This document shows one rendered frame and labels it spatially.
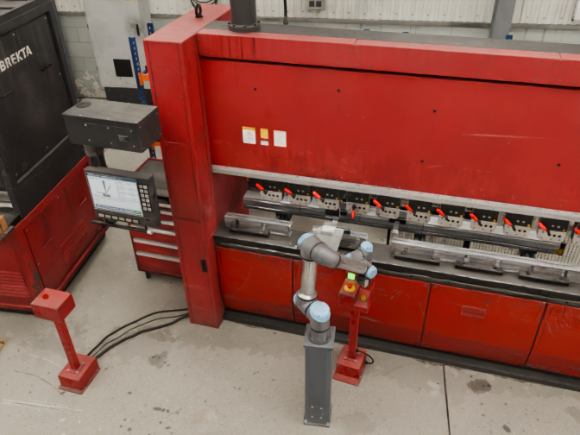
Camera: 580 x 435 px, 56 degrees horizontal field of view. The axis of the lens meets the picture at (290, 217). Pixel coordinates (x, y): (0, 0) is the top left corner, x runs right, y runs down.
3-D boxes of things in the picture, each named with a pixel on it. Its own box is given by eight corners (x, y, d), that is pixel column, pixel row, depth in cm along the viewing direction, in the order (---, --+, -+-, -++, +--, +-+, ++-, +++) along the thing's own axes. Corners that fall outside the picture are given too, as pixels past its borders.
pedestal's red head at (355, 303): (337, 305, 366) (338, 286, 356) (345, 290, 378) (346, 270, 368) (367, 313, 360) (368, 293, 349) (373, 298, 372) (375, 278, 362)
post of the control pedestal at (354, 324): (347, 357, 398) (350, 303, 368) (349, 352, 403) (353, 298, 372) (354, 359, 397) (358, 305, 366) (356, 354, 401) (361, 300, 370)
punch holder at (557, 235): (536, 239, 338) (543, 217, 329) (535, 231, 345) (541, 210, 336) (562, 242, 335) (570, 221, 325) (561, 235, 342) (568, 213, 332)
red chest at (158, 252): (139, 281, 488) (117, 186, 431) (165, 248, 528) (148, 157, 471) (191, 292, 477) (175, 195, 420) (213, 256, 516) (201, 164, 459)
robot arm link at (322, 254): (330, 251, 288) (381, 267, 323) (318, 241, 296) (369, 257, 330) (318, 269, 291) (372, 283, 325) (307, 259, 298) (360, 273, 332)
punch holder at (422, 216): (406, 220, 357) (408, 199, 348) (407, 213, 364) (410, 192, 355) (429, 223, 354) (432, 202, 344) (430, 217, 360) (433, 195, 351)
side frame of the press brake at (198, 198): (190, 323, 446) (141, 40, 314) (228, 259, 513) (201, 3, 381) (218, 329, 440) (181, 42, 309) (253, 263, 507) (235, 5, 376)
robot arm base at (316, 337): (330, 346, 322) (330, 334, 316) (305, 343, 324) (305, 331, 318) (333, 327, 334) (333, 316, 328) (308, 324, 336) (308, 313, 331)
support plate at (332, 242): (309, 249, 363) (309, 248, 363) (318, 227, 384) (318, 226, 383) (336, 254, 359) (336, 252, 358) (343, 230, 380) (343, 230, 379)
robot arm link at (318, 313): (317, 334, 317) (318, 318, 309) (304, 320, 326) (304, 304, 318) (334, 325, 322) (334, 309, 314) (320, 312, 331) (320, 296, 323)
